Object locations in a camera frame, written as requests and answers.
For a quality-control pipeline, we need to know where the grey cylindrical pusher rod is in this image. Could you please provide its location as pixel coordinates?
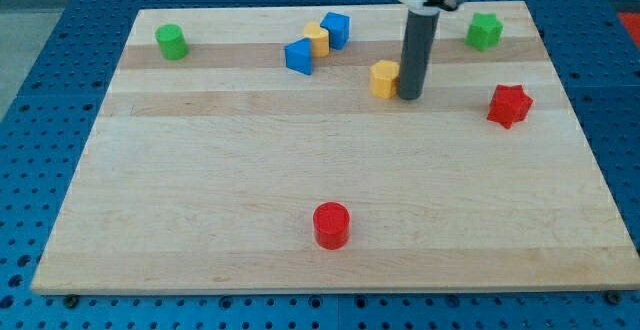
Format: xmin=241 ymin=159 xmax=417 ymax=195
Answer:
xmin=397 ymin=11 xmax=439 ymax=100

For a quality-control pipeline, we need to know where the yellow hexagon block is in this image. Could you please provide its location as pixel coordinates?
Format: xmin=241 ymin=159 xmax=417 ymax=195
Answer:
xmin=370 ymin=60 xmax=399 ymax=99

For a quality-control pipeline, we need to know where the blue triangle block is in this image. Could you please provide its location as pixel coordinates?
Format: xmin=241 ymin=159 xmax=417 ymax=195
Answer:
xmin=284 ymin=38 xmax=312 ymax=75

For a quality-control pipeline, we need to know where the green star block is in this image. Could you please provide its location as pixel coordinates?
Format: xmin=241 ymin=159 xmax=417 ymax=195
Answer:
xmin=465 ymin=12 xmax=503 ymax=51

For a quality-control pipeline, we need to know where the blue cube block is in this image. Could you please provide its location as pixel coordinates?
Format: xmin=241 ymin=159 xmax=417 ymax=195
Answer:
xmin=320 ymin=12 xmax=350 ymax=50

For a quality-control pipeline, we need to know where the yellow heart block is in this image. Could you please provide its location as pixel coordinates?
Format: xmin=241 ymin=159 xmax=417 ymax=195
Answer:
xmin=303 ymin=21 xmax=330 ymax=58

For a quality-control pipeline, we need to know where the red star block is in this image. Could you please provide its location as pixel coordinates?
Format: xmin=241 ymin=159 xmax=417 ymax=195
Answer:
xmin=487 ymin=84 xmax=534 ymax=129

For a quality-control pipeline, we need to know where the red cylinder block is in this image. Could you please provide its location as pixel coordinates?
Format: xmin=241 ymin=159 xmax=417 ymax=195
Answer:
xmin=312 ymin=202 xmax=351 ymax=250

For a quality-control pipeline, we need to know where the light wooden board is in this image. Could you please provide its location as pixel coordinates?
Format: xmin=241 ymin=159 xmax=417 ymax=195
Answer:
xmin=31 ymin=1 xmax=639 ymax=295

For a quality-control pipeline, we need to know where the green cylinder block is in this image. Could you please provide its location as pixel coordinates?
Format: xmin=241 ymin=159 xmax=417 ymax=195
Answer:
xmin=155 ymin=24 xmax=189 ymax=60

